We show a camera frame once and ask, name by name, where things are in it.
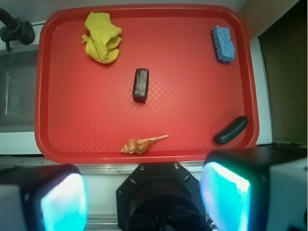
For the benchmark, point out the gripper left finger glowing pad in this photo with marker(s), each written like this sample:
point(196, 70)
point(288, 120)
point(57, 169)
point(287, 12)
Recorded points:
point(43, 198)

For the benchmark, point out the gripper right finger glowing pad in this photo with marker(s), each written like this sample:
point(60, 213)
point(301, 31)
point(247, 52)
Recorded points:
point(264, 188)

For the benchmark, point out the black box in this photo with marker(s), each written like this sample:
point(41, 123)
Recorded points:
point(140, 87)

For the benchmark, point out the black oblong capsule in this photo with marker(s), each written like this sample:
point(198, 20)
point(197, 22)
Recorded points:
point(233, 130)

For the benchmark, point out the orange spiral seashell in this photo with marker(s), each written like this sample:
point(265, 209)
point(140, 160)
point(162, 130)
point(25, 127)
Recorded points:
point(140, 146)

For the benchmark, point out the red plastic tray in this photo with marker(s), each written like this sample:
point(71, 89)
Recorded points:
point(85, 112)

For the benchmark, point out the metal sink basin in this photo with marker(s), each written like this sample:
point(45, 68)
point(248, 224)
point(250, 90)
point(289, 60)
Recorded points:
point(18, 71)

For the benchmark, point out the blue sponge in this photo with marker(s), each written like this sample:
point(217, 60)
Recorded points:
point(224, 46)

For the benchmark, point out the yellow crumpled cloth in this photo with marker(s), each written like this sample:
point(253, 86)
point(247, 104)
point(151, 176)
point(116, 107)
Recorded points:
point(103, 38)

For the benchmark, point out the black faucet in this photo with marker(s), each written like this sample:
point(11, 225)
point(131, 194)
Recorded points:
point(15, 30)

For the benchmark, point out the black octagonal mount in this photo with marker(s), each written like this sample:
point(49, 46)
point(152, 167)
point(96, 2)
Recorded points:
point(160, 197)

